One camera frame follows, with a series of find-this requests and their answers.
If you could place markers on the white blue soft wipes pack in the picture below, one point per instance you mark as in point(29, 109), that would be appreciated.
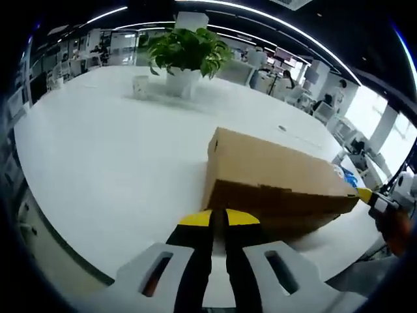
point(350, 177)

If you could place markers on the red wall screen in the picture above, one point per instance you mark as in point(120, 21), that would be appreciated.
point(286, 54)

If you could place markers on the white counter desk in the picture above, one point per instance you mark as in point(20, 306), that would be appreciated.
point(238, 73)

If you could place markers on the brown cardboard shoe box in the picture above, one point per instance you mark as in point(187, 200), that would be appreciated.
point(277, 169)

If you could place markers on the green potted plant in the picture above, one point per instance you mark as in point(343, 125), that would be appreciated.
point(185, 49)

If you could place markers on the person's right hand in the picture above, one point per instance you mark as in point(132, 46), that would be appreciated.
point(397, 231)

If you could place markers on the black desk monitor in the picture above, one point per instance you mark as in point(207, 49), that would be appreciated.
point(39, 88)

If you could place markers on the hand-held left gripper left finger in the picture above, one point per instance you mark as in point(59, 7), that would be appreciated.
point(192, 261)

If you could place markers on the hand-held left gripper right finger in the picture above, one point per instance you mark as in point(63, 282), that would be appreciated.
point(241, 261)

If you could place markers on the small white cup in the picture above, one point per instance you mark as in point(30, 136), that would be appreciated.
point(141, 86)

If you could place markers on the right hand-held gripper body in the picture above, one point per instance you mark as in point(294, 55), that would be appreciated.
point(407, 187)

